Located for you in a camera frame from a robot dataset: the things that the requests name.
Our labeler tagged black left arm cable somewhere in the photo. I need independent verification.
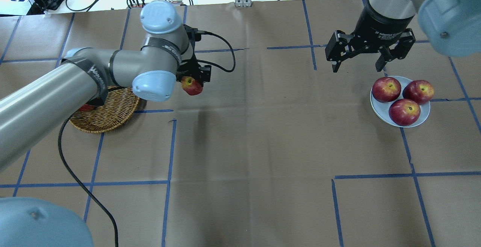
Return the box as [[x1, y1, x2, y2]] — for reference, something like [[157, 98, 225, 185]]
[[57, 31, 236, 247]]

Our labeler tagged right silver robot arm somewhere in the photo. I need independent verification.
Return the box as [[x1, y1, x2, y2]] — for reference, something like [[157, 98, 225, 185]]
[[325, 0, 481, 72]]

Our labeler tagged red apple on plate left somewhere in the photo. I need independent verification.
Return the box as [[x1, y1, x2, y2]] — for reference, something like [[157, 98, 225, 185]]
[[371, 76, 402, 103]]

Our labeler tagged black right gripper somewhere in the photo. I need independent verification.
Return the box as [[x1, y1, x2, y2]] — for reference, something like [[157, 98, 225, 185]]
[[325, 12, 416, 73]]

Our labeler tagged red yellow apple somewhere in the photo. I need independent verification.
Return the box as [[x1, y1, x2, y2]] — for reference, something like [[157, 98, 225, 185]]
[[181, 76, 203, 96]]

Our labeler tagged woven wicker basket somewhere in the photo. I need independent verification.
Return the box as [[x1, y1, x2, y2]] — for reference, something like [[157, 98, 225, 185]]
[[69, 86, 141, 133]]

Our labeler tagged light blue plate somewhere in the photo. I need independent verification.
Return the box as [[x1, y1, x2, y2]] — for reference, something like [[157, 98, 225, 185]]
[[371, 76, 435, 127]]

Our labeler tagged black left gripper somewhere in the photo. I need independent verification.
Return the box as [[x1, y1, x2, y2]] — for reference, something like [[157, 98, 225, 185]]
[[177, 24, 212, 88]]

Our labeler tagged red apple on plate right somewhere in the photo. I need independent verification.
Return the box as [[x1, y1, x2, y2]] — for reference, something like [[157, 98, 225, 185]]
[[402, 80, 435, 106]]

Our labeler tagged red apple on plate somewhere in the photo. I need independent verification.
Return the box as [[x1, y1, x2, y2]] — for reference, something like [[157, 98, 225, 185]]
[[371, 76, 402, 103], [388, 98, 421, 127], [402, 80, 435, 106]]

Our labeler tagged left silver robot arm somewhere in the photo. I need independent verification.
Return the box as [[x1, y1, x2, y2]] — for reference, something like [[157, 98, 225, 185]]
[[0, 1, 204, 247]]

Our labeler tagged dark red apple in basket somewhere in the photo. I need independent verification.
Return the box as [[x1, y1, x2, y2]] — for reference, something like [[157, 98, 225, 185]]
[[78, 104, 96, 112]]

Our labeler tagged red apple on plate front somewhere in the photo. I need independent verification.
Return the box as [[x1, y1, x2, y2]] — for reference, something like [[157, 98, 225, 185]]
[[388, 98, 421, 127]]

